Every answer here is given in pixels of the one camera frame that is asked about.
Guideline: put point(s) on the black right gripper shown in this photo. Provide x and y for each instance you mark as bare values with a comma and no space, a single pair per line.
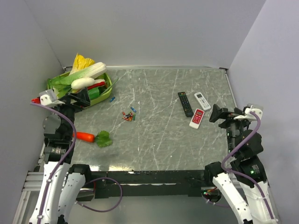
223,112

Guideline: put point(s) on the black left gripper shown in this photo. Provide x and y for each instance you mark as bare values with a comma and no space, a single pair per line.
77,105

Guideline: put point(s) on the red white remote control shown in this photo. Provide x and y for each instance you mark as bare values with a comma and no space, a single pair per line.
196,119

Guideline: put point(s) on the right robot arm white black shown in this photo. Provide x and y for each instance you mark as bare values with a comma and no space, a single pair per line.
241,177

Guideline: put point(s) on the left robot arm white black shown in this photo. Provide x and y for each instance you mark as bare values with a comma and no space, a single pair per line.
61,181

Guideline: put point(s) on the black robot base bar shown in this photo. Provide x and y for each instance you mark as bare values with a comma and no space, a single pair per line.
107,184

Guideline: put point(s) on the white air conditioner remote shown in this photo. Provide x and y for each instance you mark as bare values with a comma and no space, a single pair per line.
202,101

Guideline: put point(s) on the black TV remote control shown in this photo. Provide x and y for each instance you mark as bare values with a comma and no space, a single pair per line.
185,104

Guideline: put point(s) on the pile of colourful batteries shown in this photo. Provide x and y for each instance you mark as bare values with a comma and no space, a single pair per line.
129,116

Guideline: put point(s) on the white radish toy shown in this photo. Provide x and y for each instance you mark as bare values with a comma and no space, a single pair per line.
82,83

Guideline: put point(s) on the red chili pepper toy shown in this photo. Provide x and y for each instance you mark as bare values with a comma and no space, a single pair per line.
100,84

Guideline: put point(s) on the green plastic basket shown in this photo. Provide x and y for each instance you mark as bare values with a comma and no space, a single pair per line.
98,94

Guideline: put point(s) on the green leafy vegetable toy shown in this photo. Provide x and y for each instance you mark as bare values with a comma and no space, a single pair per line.
60,85

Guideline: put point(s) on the napa cabbage toy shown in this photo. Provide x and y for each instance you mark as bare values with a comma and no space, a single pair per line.
86,67

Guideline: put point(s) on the orange carrot toy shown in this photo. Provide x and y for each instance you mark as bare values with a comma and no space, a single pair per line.
102,139

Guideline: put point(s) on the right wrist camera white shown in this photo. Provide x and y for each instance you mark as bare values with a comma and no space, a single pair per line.
250,113

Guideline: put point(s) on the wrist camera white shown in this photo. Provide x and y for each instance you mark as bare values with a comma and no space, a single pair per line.
250,113
46,98

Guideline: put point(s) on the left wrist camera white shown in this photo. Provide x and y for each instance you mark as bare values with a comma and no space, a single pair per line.
46,98

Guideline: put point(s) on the aluminium frame rail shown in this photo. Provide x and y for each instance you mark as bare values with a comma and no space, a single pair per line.
32,183

